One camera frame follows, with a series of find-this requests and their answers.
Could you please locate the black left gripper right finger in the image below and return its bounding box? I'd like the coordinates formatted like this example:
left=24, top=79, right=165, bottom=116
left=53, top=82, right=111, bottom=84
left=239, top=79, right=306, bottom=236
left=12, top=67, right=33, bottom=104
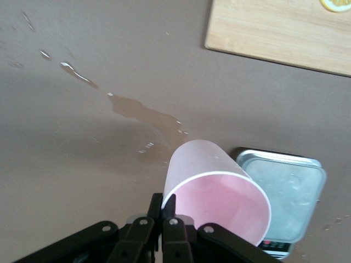
left=161, top=194, right=285, bottom=263

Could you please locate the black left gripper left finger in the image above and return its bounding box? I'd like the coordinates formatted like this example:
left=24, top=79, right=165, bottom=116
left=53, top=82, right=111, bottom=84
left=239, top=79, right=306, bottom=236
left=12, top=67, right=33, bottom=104
left=12, top=193, right=163, bottom=263

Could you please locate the pink paper cup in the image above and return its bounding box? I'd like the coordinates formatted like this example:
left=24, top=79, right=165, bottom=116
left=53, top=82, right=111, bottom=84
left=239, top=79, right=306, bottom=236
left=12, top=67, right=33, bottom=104
left=161, top=139, right=272, bottom=246

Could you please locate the silver digital kitchen scale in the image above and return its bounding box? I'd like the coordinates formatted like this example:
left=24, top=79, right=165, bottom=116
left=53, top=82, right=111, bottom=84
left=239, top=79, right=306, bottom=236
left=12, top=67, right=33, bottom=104
left=235, top=147, right=329, bottom=260

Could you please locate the wet liquid spill stain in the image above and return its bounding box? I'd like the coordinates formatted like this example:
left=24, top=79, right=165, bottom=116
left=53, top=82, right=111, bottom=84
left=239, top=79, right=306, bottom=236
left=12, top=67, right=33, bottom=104
left=38, top=48, right=190, bottom=165

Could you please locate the wooden cutting board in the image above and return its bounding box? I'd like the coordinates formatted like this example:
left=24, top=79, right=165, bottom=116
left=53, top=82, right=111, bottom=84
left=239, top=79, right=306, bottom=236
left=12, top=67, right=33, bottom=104
left=204, top=0, right=351, bottom=77

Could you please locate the lemon slice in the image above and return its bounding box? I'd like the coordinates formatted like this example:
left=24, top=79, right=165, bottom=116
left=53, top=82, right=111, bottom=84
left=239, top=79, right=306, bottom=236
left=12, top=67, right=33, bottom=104
left=319, top=0, right=351, bottom=13

